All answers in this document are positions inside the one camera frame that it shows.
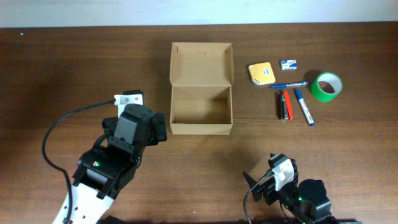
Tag left black cable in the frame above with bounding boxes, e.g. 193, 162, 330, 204
41, 99, 116, 224

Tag yellow sticky note pad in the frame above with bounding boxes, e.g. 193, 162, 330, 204
248, 62, 275, 86

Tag green tape roll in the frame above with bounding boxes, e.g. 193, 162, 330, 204
310, 72, 343, 102

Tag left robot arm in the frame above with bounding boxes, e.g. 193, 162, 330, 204
54, 104, 167, 223

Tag blue white marker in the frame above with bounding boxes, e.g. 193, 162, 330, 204
294, 89, 315, 126

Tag brown cardboard box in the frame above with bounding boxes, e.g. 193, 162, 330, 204
169, 42, 234, 135

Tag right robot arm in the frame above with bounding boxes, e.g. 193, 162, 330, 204
243, 153, 358, 224

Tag small white blue box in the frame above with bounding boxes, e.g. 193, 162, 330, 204
280, 60, 297, 70

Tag blue ballpoint pen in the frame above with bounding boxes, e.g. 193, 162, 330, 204
270, 82, 310, 89

